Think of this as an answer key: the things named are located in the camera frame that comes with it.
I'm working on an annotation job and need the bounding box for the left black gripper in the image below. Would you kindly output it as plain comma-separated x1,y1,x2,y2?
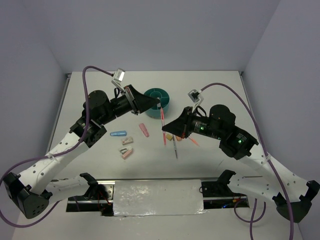
99,84,160,126

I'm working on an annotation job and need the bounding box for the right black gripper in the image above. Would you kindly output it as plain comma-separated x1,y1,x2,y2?
162,105,223,140

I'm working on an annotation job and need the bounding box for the purple thin pen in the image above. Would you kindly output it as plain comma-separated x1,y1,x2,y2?
172,134,178,159

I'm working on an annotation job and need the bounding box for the red highlighter pen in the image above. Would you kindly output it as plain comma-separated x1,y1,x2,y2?
160,106,167,146

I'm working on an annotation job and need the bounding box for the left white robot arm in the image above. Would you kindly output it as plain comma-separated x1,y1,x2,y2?
3,85,160,219

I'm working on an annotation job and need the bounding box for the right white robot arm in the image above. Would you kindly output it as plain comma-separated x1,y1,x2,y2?
162,104,320,223

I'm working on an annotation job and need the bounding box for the yellow eraser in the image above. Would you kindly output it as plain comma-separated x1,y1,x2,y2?
166,134,173,141

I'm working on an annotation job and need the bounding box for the teal round divided organizer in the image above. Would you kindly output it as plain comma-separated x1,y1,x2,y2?
144,88,170,119

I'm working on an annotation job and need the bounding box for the orange red thin pen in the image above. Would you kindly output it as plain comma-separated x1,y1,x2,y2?
188,136,200,147

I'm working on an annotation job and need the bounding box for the pink translucent case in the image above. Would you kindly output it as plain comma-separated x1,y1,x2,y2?
138,123,150,138

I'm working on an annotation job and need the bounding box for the blue translucent stapler case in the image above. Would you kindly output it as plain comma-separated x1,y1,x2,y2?
110,130,127,137

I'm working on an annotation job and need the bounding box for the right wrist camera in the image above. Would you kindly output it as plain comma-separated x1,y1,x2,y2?
188,89,204,112

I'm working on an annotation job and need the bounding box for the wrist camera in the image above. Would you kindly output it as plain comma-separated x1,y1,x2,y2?
188,89,204,112
111,68,125,88

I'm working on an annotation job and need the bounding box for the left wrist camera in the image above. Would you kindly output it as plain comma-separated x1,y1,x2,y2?
111,68,125,88

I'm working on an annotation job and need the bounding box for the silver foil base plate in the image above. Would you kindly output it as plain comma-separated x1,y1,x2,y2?
113,179,205,217

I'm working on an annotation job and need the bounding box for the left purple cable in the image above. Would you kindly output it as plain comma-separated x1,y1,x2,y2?
0,65,115,228

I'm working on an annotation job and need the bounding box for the purple cable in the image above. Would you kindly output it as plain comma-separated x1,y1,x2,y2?
0,65,115,228
198,83,296,240

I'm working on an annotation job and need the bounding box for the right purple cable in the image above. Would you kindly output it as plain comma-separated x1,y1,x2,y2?
198,83,296,240

